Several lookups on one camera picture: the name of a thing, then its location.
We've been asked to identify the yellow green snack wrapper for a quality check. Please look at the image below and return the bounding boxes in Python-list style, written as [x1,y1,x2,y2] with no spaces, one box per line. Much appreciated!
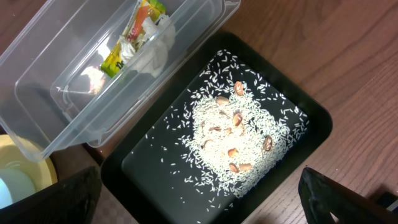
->
[100,0,167,77]

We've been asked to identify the clear plastic bin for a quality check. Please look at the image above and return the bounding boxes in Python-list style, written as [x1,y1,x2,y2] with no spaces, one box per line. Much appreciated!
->
[1,0,240,162]

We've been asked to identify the light blue bowl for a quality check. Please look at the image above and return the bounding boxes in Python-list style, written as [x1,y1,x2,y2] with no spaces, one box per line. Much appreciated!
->
[1,169,36,208]

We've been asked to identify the pile of rice and nuts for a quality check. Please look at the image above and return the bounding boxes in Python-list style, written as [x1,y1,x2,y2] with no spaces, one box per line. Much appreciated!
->
[144,49,311,224]

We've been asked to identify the yellow plate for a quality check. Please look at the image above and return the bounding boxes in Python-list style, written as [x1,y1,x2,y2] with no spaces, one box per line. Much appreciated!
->
[1,134,58,191]

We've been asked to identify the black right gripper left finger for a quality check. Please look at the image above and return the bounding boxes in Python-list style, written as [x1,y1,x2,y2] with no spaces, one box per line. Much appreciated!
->
[1,166,102,224]

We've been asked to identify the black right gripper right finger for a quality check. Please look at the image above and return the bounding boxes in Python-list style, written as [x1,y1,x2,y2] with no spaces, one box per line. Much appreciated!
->
[298,167,397,223]

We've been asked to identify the white paper tissue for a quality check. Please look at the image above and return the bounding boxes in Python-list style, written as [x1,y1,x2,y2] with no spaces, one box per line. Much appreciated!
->
[119,14,175,78]

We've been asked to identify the black plastic tray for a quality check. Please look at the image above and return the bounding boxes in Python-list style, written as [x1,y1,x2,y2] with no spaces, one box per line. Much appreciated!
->
[101,33,333,223]

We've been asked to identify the dark brown serving tray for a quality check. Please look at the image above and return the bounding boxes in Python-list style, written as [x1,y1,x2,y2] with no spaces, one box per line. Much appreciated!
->
[50,145,137,224]

